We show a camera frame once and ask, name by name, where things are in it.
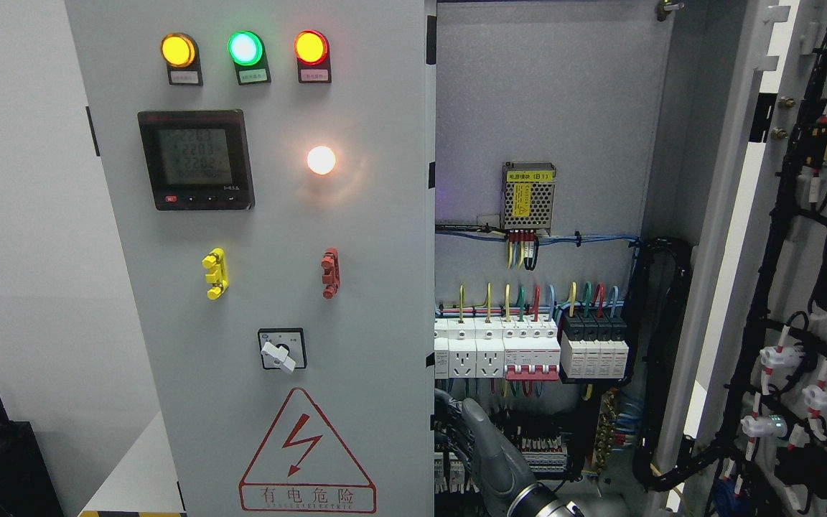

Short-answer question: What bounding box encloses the red indicator lamp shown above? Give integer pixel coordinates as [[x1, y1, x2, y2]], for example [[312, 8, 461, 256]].
[[294, 30, 330, 66]]

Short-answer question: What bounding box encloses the black wrapped cable loom right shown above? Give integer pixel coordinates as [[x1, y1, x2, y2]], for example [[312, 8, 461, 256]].
[[622, 238, 694, 493]]

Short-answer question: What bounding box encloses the red triangle warning sticker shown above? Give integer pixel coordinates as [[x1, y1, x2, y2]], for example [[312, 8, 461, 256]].
[[239, 387, 377, 514]]

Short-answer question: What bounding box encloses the lower relay terminal row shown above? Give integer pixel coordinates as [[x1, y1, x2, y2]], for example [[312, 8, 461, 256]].
[[431, 410, 568, 495]]

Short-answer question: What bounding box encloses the white glowing indicator lamp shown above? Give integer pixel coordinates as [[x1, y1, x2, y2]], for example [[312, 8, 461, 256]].
[[306, 145, 336, 174]]

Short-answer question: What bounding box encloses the metal mesh power supply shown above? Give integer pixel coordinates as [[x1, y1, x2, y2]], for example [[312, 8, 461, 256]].
[[501, 162, 557, 231]]

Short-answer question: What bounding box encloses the dark grey robot right hand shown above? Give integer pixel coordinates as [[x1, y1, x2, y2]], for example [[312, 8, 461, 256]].
[[434, 389, 555, 516]]

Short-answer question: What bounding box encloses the yellow indicator lamp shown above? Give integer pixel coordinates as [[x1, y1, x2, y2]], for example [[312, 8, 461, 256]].
[[160, 32, 198, 68]]

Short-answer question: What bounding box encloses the green indicator lamp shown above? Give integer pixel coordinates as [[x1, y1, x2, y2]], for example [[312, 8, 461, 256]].
[[228, 32, 265, 67]]

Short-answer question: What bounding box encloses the black white surge protector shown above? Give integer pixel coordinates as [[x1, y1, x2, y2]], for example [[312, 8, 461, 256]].
[[560, 312, 630, 381]]

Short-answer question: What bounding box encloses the black box at left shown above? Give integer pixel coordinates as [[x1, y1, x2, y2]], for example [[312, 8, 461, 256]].
[[0, 396, 63, 516]]

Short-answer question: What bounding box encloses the yellow terminal post block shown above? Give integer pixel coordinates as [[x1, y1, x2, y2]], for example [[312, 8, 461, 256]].
[[202, 248, 229, 300]]

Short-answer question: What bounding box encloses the grey cabinet door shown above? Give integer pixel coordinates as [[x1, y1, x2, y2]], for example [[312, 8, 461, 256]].
[[66, 1, 436, 516], [682, 1, 827, 516]]

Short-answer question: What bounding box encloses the white rotary selector switch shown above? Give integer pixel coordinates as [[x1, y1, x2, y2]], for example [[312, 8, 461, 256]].
[[257, 327, 307, 373]]

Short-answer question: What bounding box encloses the white socket breaker row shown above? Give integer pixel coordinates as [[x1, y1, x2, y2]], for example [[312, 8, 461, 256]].
[[434, 315, 561, 382]]

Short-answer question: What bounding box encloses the black digital power meter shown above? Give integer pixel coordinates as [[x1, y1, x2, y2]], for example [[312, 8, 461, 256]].
[[137, 109, 255, 210]]

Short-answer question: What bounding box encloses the red terminal post block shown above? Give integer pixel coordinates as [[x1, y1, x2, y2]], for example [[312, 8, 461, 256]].
[[319, 248, 341, 299]]

